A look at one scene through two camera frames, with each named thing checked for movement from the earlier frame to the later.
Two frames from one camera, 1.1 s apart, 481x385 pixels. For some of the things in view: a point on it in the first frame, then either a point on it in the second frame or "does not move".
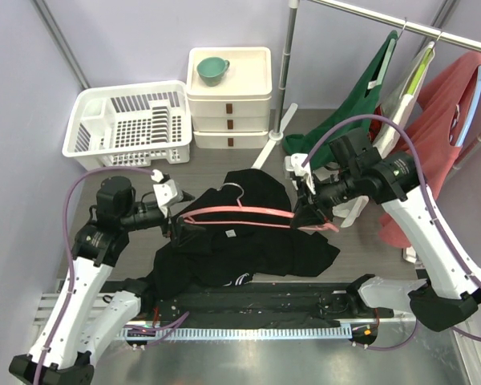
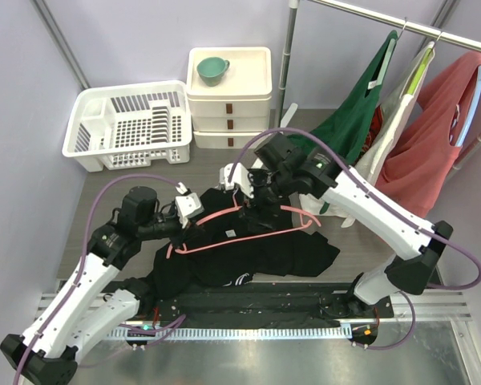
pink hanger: x=238 y=196 -> x=305 y=225
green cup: x=212 y=69 does not move
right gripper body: x=310 y=202 -> x=264 y=199
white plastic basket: x=135 y=124 does not move
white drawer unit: x=236 y=113 does not move
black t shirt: x=227 y=235 does not move
